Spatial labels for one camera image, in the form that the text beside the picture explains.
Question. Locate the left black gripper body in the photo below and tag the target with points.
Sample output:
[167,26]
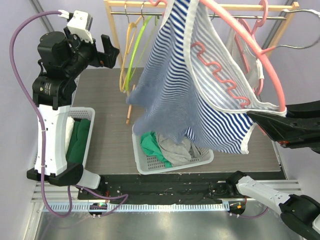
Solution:
[100,60]

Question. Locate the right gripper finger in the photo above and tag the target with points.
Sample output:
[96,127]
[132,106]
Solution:
[296,130]
[304,110]

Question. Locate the yellow hanger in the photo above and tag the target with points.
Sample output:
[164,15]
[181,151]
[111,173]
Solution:
[130,37]

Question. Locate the pink hanger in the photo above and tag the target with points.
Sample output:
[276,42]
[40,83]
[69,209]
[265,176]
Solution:
[258,23]
[250,50]

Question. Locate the blue striped tank top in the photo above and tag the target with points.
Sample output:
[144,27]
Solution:
[195,87]

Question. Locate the green tank top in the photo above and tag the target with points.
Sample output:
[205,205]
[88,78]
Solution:
[150,147]

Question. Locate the grey tank top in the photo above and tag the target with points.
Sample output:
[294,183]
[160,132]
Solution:
[177,154]

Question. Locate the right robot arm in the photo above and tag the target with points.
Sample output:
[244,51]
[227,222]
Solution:
[301,213]

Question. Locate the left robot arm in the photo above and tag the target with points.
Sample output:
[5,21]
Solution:
[63,57]

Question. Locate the white tank top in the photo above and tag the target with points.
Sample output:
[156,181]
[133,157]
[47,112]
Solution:
[249,64]

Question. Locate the white left basket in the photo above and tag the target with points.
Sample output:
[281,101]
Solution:
[54,125]

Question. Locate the white basket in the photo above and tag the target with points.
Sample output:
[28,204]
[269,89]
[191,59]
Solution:
[54,125]
[150,165]

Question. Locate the white printed garment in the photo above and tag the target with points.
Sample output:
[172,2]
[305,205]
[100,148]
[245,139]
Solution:
[68,132]

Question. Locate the dark green garment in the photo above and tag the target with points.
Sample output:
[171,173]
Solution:
[78,141]

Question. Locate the white centre basket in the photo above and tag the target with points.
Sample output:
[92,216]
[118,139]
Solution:
[150,165]

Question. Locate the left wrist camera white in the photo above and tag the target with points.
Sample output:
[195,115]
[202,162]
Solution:
[79,23]

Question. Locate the white slotted cable duct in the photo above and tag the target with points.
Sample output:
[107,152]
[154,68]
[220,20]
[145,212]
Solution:
[100,207]

